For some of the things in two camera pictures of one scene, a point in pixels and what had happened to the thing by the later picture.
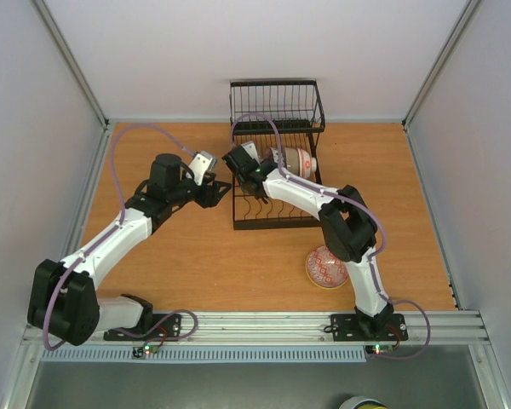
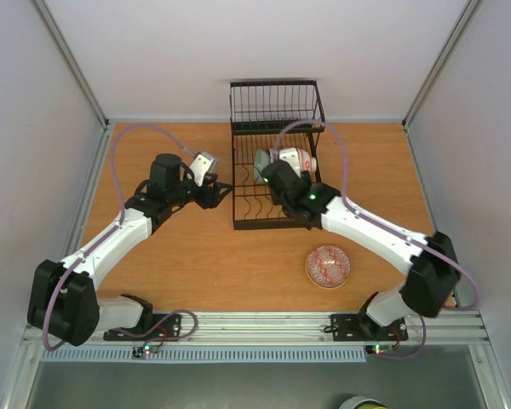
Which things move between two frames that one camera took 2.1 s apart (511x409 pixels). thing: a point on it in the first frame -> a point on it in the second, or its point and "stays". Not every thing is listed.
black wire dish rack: (273, 113) stays
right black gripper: (240, 166) -> (272, 173)
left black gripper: (209, 200) stays
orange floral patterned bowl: (308, 164) stays
